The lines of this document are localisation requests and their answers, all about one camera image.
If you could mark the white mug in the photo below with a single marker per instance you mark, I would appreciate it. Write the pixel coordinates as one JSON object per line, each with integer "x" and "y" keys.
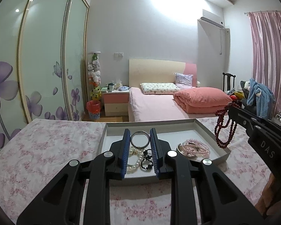
{"x": 111, "y": 87}

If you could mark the grey ring bangle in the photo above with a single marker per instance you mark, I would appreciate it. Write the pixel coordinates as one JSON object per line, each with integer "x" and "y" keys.
{"x": 140, "y": 139}

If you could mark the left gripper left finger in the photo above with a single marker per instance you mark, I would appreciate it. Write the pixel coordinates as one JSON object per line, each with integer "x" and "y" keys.
{"x": 80, "y": 192}

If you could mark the pink bed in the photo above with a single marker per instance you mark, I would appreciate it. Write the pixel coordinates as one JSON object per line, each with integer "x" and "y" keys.
{"x": 152, "y": 107}

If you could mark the wall socket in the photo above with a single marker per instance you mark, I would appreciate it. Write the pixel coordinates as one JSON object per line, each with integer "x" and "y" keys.
{"x": 119, "y": 54}

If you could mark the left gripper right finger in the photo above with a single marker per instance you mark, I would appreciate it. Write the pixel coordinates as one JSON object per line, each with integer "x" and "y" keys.
{"x": 200, "y": 187}

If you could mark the plush toy column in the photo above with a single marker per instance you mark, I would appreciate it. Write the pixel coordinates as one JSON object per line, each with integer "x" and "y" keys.
{"x": 94, "y": 76}

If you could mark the dark wooden chair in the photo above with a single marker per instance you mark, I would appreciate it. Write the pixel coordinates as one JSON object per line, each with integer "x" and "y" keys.
{"x": 228, "y": 82}

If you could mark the floral pink tablecloth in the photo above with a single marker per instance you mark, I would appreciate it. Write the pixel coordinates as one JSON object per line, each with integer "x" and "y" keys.
{"x": 41, "y": 149}

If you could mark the pink curtain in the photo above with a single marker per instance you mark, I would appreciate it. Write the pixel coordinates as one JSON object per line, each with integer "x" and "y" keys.
{"x": 266, "y": 41}

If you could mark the floral white pillow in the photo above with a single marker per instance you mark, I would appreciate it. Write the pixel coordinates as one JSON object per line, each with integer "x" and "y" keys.
{"x": 159, "y": 88}

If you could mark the blue robe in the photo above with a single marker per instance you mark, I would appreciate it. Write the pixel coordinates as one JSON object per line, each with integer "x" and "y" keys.
{"x": 263, "y": 97}

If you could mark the silver cuff bangle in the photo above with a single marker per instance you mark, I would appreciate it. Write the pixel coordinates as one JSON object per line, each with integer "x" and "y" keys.
{"x": 193, "y": 150}

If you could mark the folded salmon duvet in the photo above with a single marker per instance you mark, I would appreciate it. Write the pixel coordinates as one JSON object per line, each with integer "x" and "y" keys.
{"x": 201, "y": 100}

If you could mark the sliding wardrobe floral doors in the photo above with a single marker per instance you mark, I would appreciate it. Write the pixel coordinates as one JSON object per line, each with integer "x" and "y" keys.
{"x": 42, "y": 57}

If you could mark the white air conditioner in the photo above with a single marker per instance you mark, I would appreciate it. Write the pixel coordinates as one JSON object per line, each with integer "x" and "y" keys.
{"x": 212, "y": 19}

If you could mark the lilac pillow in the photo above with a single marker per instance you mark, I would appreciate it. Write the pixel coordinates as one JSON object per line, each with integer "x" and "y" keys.
{"x": 183, "y": 81}

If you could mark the person right hand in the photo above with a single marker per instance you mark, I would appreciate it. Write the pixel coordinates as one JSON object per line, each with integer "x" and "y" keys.
{"x": 266, "y": 195}

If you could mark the red waste bin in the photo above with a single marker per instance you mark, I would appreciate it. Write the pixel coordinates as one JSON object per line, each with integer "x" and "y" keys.
{"x": 94, "y": 109}

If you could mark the pink nightstand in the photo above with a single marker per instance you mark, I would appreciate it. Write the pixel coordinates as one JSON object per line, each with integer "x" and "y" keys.
{"x": 116, "y": 103}

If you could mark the beige pink headboard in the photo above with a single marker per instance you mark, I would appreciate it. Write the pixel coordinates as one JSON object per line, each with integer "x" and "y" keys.
{"x": 158, "y": 71}

